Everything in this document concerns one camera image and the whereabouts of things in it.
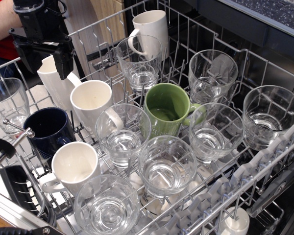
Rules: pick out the grey plastic tine row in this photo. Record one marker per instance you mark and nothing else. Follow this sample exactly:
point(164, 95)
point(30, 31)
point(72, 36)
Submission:
point(260, 183)

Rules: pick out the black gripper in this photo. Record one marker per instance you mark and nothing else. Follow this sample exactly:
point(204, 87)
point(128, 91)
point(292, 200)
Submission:
point(42, 22)

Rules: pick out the white mug behind gripper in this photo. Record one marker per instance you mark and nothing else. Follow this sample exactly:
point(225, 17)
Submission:
point(60, 90)

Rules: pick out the clear glass far right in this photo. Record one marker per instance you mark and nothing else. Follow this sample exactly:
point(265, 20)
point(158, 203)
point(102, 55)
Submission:
point(268, 112)

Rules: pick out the black clamp with metal screw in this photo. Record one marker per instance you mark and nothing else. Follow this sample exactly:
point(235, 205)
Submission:
point(9, 150)

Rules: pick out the tall white mug back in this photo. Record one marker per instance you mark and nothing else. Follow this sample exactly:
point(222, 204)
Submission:
point(153, 23)

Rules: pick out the clear glass back centre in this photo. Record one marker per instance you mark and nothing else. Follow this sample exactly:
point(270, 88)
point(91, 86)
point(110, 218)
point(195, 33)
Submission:
point(140, 58)

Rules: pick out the green ceramic mug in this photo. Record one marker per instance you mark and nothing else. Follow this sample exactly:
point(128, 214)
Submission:
point(168, 106)

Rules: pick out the clear glass front centre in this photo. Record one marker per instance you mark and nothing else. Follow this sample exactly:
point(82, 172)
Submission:
point(166, 165)

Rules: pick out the clear glass far left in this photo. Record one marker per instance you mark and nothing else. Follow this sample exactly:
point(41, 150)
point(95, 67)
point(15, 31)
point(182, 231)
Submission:
point(14, 106)

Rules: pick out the white mug front left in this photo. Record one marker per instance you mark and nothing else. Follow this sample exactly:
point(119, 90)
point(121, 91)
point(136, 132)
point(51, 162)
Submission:
point(72, 166)

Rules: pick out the white mug middle left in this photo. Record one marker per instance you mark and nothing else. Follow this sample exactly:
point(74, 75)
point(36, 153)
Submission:
point(89, 99)

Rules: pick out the clear glass centre right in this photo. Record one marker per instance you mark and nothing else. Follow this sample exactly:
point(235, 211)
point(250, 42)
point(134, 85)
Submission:
point(215, 130)

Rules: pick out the clear glass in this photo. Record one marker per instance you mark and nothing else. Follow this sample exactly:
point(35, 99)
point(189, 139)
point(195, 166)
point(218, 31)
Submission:
point(166, 165)
point(14, 106)
point(107, 205)
point(140, 58)
point(122, 130)
point(211, 74)
point(268, 112)
point(215, 130)

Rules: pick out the person's bare forearm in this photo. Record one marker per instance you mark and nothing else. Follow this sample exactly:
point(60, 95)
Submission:
point(8, 18)

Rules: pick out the clear glass front left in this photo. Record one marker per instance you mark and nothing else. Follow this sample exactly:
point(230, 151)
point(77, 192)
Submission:
point(107, 205)

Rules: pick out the grey wire dishwasher rack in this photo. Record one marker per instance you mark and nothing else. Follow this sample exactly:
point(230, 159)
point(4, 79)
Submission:
point(189, 32)

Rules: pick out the white rack roller wheel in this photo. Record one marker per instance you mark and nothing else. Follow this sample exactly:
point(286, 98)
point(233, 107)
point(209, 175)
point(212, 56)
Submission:
point(234, 222)

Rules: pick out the clear glass back right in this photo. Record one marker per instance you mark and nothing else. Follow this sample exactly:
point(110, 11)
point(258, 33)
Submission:
point(211, 74)

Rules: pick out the dark blue mug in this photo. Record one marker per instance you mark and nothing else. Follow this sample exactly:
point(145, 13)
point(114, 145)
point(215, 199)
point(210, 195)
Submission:
point(52, 129)

